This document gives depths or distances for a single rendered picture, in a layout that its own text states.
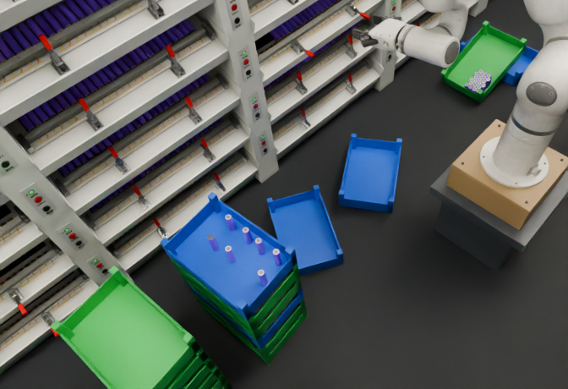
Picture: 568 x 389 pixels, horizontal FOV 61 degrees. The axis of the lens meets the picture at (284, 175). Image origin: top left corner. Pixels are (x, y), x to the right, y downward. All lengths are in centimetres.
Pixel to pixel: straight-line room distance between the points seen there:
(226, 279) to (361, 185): 80
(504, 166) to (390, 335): 63
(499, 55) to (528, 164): 95
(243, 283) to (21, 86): 71
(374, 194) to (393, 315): 47
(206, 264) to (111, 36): 63
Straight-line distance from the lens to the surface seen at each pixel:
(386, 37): 149
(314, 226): 182
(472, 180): 152
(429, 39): 142
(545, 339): 177
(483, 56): 238
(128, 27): 129
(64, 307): 182
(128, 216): 165
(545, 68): 124
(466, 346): 169
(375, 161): 199
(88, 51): 127
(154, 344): 131
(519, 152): 146
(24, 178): 136
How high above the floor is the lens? 158
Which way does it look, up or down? 53 degrees down
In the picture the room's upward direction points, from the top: 10 degrees counter-clockwise
